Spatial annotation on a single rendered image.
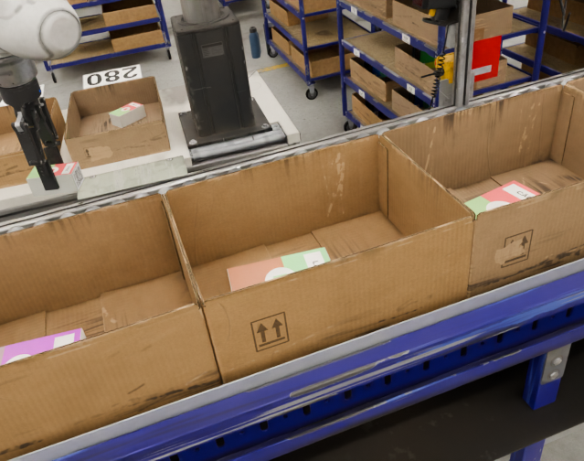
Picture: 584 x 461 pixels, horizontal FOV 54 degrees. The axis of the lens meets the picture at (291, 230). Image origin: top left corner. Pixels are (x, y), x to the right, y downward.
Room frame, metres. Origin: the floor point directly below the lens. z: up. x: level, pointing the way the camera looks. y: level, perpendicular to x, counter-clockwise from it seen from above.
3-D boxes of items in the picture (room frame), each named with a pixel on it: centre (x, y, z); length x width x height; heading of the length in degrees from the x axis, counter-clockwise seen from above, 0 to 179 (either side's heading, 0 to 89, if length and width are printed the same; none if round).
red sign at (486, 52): (1.67, -0.62, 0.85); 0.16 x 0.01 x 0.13; 105
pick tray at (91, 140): (1.72, 0.50, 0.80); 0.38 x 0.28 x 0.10; 10
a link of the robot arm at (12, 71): (1.14, 0.50, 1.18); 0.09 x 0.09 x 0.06
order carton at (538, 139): (0.83, -0.40, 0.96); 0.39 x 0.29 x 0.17; 105
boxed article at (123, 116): (1.79, 0.48, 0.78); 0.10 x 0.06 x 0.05; 136
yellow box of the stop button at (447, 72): (1.67, -0.51, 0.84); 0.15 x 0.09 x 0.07; 105
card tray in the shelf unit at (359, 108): (2.82, -0.62, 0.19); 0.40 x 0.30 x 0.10; 14
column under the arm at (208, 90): (1.70, 0.17, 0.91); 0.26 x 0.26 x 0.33; 11
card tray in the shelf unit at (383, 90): (2.82, -0.62, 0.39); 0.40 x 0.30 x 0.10; 16
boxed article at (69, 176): (1.14, 0.50, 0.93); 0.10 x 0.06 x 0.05; 87
